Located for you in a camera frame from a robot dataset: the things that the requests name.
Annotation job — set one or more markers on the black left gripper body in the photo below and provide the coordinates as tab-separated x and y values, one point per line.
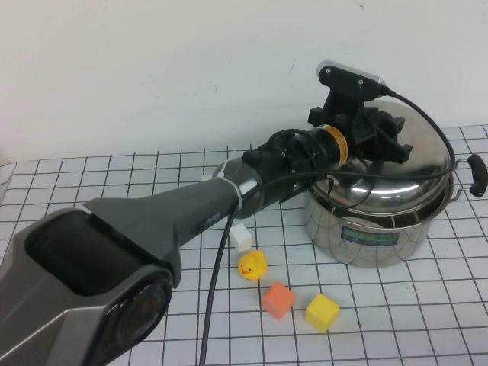
366	137

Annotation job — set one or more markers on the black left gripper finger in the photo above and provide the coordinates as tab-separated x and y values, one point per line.
392	122
398	152

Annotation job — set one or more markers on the steel lid black knob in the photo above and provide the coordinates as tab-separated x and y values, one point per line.
400	190

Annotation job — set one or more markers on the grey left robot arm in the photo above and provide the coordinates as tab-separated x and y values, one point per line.
133	213

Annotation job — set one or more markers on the white zip tie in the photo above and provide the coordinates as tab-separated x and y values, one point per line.
232	190

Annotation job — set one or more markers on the white black grid tablecloth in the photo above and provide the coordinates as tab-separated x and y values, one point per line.
381	305

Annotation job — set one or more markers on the white foam cube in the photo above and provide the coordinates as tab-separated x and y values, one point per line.
240	238

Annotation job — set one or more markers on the yellow rubber duck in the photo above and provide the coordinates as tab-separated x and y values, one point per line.
251	265

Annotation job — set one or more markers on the yellow foam cube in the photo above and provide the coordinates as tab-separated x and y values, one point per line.
322	312

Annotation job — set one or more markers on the orange foam cube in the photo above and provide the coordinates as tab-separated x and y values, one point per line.
277	300

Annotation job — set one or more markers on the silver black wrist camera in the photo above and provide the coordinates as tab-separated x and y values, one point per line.
347	80

